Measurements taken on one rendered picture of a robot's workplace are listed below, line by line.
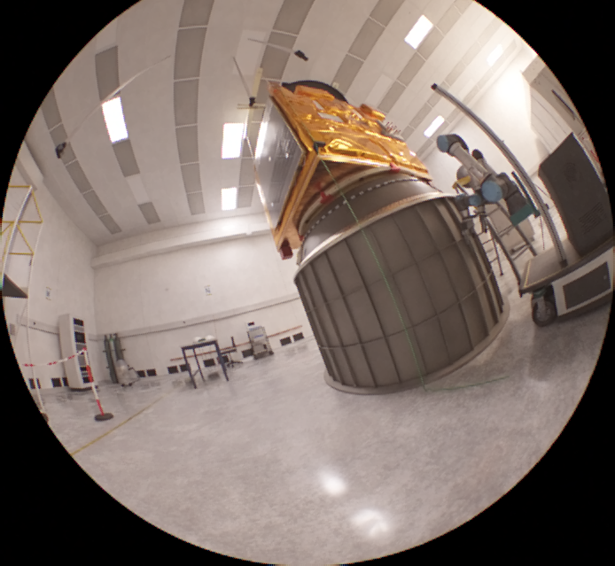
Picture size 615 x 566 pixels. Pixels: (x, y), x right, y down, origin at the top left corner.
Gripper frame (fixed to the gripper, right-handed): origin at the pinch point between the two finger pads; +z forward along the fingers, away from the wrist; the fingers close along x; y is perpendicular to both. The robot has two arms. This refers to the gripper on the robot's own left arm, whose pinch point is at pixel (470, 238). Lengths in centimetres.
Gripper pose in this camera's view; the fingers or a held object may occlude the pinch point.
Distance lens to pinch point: 147.2
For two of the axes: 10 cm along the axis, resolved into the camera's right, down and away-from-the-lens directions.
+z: 3.8, 9.2, 1.3
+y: -2.7, -0.2, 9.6
